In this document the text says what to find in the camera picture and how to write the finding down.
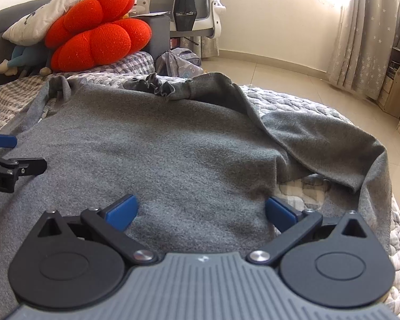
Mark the red pumpkin cushion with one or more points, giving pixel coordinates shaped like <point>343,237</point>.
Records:
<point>86,13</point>
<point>100,45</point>

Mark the grey checkered quilted blanket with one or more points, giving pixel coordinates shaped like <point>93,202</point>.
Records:
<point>286,101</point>

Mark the star-print curtain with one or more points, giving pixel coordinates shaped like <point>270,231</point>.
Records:
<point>363,33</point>

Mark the blue plush toy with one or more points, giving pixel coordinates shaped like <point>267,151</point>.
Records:
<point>26,56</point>

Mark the white printed pillow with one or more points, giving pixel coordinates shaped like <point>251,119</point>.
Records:
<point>43,16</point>

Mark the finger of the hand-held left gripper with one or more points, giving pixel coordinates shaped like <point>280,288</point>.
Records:
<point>1,140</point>
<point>23,167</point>

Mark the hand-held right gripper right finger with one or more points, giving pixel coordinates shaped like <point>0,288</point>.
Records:
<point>280,214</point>

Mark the grey backpack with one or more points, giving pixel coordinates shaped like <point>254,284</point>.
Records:
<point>180,61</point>

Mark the white paper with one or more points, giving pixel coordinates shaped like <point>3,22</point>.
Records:
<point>150,14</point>

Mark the white office chair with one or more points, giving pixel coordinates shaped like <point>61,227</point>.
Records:
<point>190,3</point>

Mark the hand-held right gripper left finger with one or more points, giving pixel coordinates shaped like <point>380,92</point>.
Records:
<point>121,212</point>

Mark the grey knit top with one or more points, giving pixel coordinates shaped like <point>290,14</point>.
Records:
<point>153,140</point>

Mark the wooden shelf unit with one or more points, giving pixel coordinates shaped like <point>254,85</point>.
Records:
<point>395,86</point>

